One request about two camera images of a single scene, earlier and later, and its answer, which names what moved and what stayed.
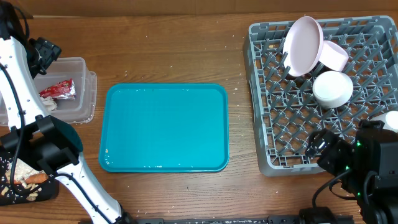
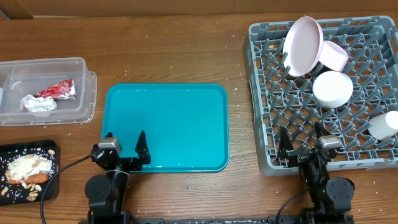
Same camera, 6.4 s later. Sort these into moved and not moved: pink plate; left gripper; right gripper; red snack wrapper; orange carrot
Moved: right gripper; left gripper
Not moved: orange carrot; pink plate; red snack wrapper
